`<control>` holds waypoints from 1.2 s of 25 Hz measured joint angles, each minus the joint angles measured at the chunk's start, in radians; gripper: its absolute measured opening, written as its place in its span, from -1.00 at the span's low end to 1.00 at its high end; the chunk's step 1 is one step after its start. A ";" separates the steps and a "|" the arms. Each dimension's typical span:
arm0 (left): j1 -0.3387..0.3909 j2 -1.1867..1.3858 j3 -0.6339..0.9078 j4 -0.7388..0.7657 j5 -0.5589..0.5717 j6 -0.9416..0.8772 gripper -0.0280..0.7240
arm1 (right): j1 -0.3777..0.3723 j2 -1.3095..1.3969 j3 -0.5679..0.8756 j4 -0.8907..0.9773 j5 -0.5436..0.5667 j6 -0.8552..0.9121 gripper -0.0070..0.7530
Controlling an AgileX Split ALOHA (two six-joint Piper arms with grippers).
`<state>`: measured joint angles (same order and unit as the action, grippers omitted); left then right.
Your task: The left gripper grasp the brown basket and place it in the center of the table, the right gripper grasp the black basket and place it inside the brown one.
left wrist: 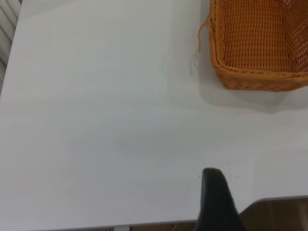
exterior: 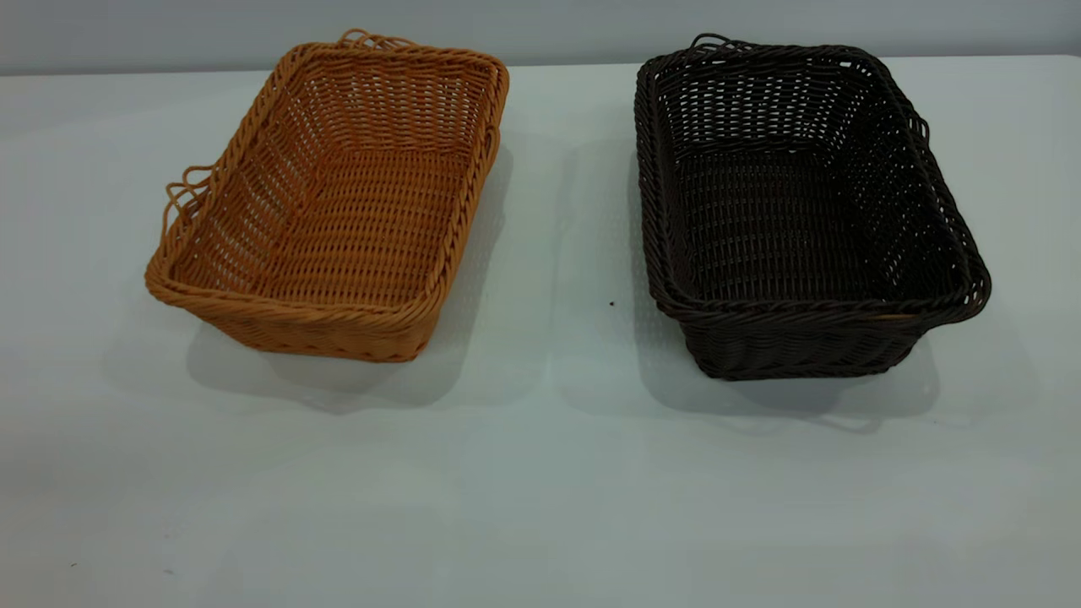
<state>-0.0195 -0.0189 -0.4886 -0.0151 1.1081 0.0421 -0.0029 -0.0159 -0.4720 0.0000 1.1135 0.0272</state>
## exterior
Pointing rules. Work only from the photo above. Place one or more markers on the light brown wicker basket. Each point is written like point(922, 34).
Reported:
point(363, 228)

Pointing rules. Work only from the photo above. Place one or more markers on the dark brown wicker basket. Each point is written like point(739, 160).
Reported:
point(768, 228)

